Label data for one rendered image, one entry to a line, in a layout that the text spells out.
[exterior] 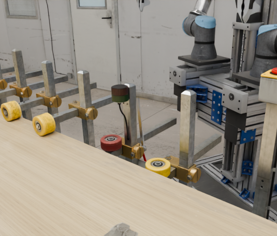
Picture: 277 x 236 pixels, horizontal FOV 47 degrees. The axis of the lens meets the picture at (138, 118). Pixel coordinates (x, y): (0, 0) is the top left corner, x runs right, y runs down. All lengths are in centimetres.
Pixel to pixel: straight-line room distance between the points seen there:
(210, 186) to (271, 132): 134
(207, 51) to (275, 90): 109
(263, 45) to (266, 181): 74
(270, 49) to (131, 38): 311
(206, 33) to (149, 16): 241
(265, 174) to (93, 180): 49
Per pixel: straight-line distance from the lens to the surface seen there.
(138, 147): 121
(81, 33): 507
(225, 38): 381
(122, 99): 110
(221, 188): 219
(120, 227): 79
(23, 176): 105
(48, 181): 100
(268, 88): 85
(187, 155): 106
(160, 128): 142
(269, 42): 151
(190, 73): 186
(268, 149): 92
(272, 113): 89
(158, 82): 433
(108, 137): 122
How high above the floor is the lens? 142
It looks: 22 degrees down
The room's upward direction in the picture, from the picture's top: 2 degrees counter-clockwise
